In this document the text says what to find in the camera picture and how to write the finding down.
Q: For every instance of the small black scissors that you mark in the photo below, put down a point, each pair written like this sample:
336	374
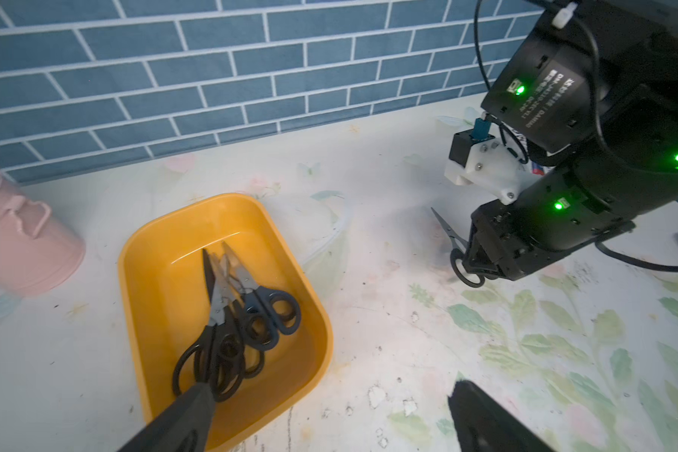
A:
257	332
459	245

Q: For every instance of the yellow plastic storage box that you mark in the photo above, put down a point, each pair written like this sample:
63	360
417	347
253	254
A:
166	308

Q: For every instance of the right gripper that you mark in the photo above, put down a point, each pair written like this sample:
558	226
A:
550	220

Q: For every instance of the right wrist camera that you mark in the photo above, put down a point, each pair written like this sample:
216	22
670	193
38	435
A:
487	164

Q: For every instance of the floral table mat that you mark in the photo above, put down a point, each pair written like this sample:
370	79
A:
584	353

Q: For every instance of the pink pen holder cup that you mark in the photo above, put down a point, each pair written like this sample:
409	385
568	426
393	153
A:
37	251

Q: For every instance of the large black scissors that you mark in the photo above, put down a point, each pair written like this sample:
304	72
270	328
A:
209	339

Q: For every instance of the black scissors grey blades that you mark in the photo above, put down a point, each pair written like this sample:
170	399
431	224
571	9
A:
231	316

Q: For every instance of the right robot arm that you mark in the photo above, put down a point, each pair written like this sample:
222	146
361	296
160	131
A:
594	91

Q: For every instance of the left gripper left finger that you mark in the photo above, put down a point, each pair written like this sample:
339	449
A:
183	426

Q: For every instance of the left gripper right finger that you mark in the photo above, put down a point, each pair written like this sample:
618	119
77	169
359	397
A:
481	424

